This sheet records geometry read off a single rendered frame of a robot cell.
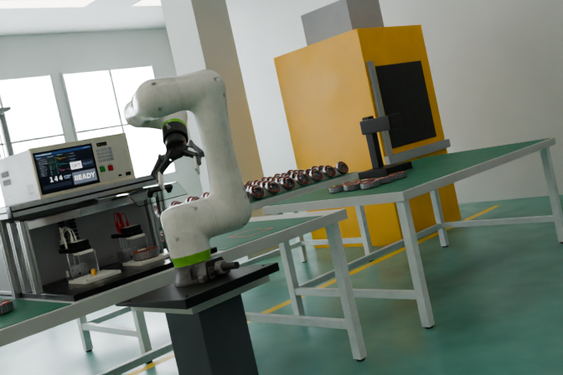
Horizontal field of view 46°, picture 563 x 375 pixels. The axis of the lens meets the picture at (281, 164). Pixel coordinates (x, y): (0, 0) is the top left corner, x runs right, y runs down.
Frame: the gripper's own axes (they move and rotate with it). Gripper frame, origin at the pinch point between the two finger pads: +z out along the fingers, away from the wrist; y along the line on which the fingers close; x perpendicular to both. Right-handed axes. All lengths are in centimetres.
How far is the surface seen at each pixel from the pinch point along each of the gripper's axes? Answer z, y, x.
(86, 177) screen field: -46, -48, 16
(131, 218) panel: -50, -47, 51
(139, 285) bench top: 9.0, -33.5, 31.2
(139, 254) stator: -17, -39, 42
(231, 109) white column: -377, -44, 248
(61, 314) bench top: 25, -53, 13
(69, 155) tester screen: -50, -50, 6
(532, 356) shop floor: 30, 92, 145
